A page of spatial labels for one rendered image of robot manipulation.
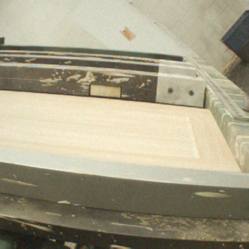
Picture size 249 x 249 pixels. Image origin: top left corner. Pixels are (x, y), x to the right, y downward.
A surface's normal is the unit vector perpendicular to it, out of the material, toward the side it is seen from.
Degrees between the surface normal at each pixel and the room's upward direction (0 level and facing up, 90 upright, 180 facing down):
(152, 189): 90
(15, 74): 90
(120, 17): 90
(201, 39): 90
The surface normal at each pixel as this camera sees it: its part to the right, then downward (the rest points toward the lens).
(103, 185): -0.09, 0.23
